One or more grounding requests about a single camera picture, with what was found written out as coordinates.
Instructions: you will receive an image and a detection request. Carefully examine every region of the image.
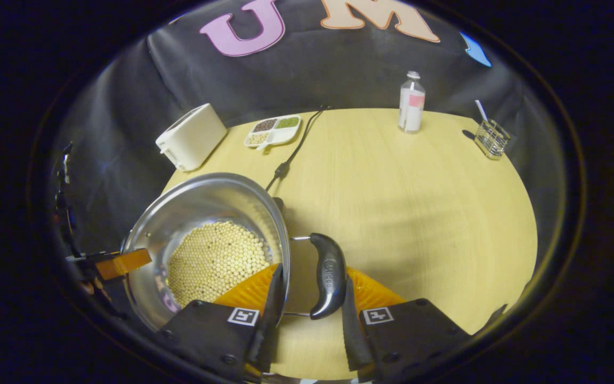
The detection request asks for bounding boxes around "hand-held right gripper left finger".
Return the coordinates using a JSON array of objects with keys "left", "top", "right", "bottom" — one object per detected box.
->
[{"left": 155, "top": 263, "right": 287, "bottom": 383}]

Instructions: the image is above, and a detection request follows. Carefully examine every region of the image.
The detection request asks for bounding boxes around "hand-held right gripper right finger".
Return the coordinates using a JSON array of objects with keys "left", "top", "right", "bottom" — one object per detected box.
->
[{"left": 341, "top": 266, "right": 471, "bottom": 383}]

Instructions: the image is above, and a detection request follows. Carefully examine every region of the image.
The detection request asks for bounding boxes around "pile of yellow soybeans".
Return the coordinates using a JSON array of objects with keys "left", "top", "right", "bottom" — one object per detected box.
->
[{"left": 167, "top": 221, "right": 271, "bottom": 308}]

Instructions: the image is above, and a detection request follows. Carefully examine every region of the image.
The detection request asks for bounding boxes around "white toaster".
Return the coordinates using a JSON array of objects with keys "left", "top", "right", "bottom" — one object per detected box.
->
[{"left": 155, "top": 103, "right": 228, "bottom": 172}]

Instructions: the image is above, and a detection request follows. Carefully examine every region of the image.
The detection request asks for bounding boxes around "white divided dish with beans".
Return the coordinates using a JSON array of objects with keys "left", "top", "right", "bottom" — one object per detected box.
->
[{"left": 243, "top": 114, "right": 303, "bottom": 150}]

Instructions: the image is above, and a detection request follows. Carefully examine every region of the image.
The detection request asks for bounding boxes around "clear bottle with pink label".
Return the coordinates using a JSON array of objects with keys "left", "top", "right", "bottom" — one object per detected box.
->
[{"left": 397, "top": 70, "right": 426, "bottom": 134}]

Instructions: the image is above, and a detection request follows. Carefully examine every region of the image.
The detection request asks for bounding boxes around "small clear glass cup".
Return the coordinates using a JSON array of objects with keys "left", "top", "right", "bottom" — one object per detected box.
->
[{"left": 474, "top": 118, "right": 512, "bottom": 161}]

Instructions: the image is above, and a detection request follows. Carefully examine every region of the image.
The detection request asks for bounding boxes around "black backdrop cloth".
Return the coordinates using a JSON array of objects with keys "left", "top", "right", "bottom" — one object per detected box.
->
[{"left": 51, "top": 0, "right": 558, "bottom": 251}]

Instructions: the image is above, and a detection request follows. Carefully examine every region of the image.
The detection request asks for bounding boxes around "black power cable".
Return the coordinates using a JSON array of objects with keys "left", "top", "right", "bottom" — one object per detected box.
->
[{"left": 264, "top": 105, "right": 332, "bottom": 193}]

